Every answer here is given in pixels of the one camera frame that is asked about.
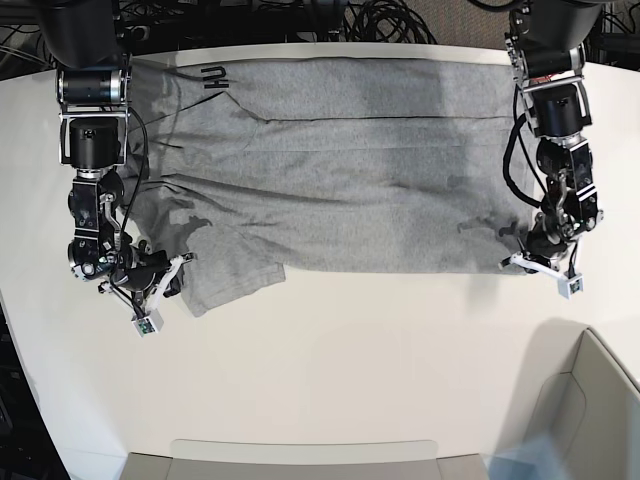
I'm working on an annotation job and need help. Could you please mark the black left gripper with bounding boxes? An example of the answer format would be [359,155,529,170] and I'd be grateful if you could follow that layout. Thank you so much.
[521,214,583,265]

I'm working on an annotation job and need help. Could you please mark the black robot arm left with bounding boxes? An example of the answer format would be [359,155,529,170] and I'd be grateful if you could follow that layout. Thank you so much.
[474,1,603,272]

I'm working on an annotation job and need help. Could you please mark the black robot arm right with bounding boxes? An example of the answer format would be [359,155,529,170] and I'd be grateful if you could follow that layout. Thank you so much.
[33,1,192,306]

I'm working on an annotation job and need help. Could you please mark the white camera bracket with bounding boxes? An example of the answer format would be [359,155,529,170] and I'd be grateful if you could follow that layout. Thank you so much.
[498,241,584,299]
[98,252,196,337]

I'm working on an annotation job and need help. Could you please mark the grey T-shirt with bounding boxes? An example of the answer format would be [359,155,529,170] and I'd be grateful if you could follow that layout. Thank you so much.
[124,58,534,316]

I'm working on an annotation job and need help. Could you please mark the black power strip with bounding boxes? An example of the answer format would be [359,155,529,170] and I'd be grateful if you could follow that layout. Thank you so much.
[127,25,150,42]

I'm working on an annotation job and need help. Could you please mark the black cable bundle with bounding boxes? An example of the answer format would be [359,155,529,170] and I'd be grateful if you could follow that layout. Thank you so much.
[344,0,440,45]

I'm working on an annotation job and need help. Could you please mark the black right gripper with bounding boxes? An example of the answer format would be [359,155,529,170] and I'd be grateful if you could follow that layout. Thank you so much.
[109,244,183,298]

